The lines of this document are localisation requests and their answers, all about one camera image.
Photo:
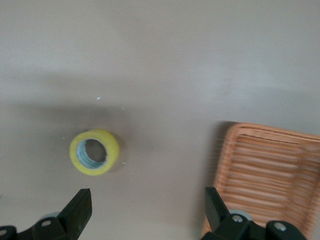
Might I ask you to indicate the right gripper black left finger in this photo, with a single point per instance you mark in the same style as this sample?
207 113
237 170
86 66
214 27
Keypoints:
75 215

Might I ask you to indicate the yellowish clear tape roll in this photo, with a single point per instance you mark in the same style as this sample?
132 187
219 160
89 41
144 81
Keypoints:
112 150

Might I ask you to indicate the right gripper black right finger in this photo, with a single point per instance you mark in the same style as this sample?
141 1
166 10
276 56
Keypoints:
220 222

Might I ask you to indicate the brown wicker basket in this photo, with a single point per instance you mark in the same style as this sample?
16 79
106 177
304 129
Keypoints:
270 175

